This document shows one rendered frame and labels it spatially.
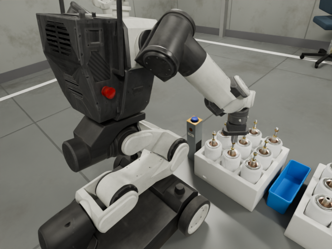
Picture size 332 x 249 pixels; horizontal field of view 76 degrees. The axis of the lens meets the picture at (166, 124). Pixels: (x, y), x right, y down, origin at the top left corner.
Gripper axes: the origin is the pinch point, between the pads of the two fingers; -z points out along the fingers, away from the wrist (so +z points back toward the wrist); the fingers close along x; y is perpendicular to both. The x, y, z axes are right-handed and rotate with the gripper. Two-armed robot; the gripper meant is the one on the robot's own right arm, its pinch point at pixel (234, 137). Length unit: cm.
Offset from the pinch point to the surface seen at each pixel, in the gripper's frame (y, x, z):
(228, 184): 8.8, 1.8, -26.0
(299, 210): 28.9, -23.7, -18.5
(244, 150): -4.0, -7.7, -13.6
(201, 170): -3.6, 15.2, -28.4
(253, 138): -12.7, -15.0, -12.3
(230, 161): 4.5, 1.5, -12.6
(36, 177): -7, 125, -37
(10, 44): -189, 244, 6
